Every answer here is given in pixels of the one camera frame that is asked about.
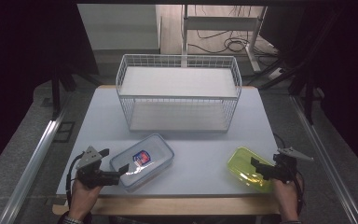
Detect white wire rack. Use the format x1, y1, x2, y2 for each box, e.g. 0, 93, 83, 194
115, 53, 242, 133

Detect person's left hand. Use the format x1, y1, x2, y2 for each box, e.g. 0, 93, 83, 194
67, 178, 103, 221

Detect aluminium rail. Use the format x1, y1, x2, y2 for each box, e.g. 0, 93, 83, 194
0, 90, 75, 224
289, 94, 358, 224

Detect black floor cables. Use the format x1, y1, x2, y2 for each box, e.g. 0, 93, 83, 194
187, 5, 279, 58

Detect right hand-held gripper black cable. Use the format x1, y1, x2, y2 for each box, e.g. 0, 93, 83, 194
287, 161, 306, 217

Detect black stand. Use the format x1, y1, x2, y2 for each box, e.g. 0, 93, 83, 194
256, 54, 318, 126
49, 64, 104, 121

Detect thin black cable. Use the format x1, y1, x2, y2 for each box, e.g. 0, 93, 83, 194
272, 133, 287, 149

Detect white metal desk frame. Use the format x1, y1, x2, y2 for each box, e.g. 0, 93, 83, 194
181, 4, 269, 74

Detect white cabinet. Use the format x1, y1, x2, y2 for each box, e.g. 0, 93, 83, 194
76, 3, 162, 51

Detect hand-held gripper black cable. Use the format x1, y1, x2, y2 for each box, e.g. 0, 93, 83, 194
65, 151, 86, 209
287, 161, 306, 217

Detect yellow-green plastic container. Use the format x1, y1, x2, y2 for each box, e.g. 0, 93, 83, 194
227, 146, 276, 194

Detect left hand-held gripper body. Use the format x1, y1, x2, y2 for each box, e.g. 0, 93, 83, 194
75, 145, 121, 189

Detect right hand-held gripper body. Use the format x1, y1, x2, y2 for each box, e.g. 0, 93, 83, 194
262, 147, 314, 185

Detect left hand-held gripper black cable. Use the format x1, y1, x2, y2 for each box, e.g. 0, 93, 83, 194
65, 151, 86, 209

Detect clear container with blue lid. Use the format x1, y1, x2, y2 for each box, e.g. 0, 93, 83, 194
109, 133, 175, 192

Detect white power strip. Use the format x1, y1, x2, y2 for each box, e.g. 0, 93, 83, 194
268, 66, 284, 81

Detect person's right hand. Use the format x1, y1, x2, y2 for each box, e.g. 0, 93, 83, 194
271, 174, 304, 223

